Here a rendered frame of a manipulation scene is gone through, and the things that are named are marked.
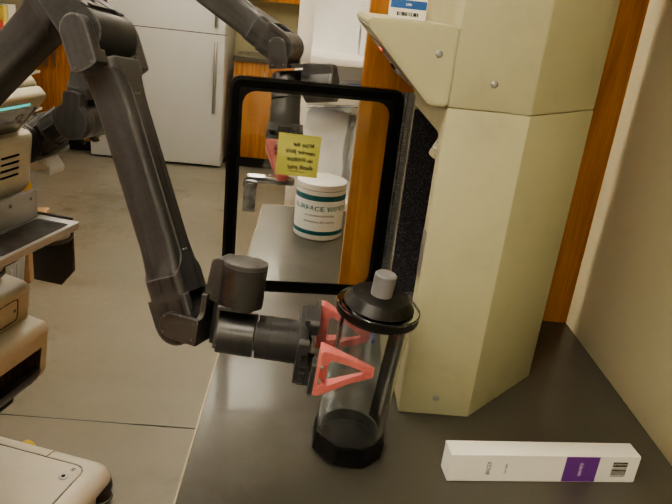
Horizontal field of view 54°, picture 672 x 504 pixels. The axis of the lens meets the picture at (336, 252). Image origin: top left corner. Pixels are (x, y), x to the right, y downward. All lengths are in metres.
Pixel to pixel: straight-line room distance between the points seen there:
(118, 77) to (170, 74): 5.03
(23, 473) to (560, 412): 1.40
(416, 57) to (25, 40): 0.51
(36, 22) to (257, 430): 0.62
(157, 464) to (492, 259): 1.68
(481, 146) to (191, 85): 5.09
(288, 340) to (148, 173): 0.28
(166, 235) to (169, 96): 5.10
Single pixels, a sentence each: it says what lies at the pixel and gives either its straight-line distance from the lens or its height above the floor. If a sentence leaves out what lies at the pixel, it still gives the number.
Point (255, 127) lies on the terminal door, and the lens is 1.17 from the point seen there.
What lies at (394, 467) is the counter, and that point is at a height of 0.94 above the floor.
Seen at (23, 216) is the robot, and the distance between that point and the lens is 1.46.
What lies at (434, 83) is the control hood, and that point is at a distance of 0.87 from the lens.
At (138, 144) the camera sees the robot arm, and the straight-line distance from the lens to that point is 0.87.
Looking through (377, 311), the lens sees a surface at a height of 1.18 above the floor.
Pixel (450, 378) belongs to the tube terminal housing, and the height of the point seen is 1.01.
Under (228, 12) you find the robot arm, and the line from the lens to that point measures 1.30.
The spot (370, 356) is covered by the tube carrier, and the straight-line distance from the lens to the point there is 0.82.
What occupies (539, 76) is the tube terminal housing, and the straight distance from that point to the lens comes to 0.90.
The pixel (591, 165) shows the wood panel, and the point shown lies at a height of 1.28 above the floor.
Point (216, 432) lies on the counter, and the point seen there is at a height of 0.94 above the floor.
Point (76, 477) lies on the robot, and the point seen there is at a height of 0.28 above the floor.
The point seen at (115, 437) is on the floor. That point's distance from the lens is 2.53.
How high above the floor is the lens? 1.53
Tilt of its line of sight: 21 degrees down
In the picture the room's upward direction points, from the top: 6 degrees clockwise
